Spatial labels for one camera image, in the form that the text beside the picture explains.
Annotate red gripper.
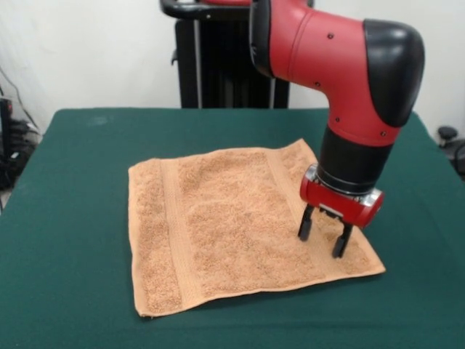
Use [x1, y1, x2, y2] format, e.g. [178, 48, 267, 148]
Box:
[297, 163, 386, 259]

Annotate orange terry towel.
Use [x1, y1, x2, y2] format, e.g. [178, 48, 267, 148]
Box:
[128, 137, 387, 318]

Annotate black chair base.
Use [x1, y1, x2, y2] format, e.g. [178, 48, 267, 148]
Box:
[437, 125, 465, 182]

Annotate dark green table cloth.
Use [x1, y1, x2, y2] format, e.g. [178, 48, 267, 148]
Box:
[0, 107, 465, 349]

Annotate black equipment box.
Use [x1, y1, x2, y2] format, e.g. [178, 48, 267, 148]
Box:
[0, 96, 15, 164]

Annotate black robot pedestal with handle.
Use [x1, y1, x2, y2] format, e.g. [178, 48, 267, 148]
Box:
[158, 0, 291, 109]

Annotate black cable bundle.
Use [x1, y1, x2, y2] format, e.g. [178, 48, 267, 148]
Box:
[0, 119, 45, 190]

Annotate grey cable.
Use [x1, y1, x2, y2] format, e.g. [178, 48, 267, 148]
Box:
[0, 67, 41, 134]

